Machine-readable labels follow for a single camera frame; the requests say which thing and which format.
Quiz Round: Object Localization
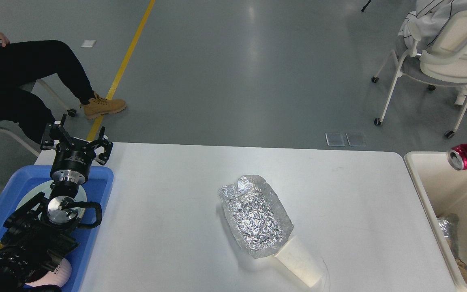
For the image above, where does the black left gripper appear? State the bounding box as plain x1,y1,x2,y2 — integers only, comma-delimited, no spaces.
41,114,114,185

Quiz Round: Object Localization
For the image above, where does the aluminium foil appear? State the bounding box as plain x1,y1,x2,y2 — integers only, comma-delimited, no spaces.
219,174,293,259

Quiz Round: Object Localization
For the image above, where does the small brown paper ball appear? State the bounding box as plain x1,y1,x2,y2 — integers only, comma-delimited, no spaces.
454,258,467,283

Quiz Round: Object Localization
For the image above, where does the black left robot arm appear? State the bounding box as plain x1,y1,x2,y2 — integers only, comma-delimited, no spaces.
0,117,114,292

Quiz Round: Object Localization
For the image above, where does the tan work boot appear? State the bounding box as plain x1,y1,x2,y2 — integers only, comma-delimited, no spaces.
79,91,127,120

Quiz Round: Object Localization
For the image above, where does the beige plastic bin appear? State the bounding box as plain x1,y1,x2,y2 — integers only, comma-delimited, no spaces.
405,152,467,292

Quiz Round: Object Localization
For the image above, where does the blue plastic tray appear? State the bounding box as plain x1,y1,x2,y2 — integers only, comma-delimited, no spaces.
0,165,114,292

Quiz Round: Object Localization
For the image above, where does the white office chair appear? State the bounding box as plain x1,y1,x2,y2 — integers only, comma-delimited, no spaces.
371,10,467,139

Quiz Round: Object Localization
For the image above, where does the white paper scrap on floor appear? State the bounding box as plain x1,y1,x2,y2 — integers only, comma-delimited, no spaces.
80,39,96,48

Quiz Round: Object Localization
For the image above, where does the seated person in black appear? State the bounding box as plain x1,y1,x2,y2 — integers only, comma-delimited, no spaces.
0,32,94,144

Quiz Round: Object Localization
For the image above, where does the clear plastic in bin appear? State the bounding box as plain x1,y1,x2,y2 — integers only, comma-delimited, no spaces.
437,214,459,258

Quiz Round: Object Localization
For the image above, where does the person in white clothes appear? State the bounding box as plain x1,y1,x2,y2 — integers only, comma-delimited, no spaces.
398,0,467,107

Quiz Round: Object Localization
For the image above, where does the right clear floor plate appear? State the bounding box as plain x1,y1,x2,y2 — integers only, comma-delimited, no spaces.
345,132,366,147

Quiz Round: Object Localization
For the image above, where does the clear floor plate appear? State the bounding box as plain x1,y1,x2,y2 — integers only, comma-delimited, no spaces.
326,133,345,147
345,132,366,147

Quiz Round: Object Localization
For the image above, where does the pink HOME mug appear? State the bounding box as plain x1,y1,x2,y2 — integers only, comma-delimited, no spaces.
25,258,72,287

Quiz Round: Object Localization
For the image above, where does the left clear floor plate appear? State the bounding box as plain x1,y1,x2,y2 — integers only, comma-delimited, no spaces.
326,133,345,147

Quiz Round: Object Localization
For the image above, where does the black tripod stand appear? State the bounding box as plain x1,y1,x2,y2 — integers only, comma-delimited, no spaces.
361,0,372,12

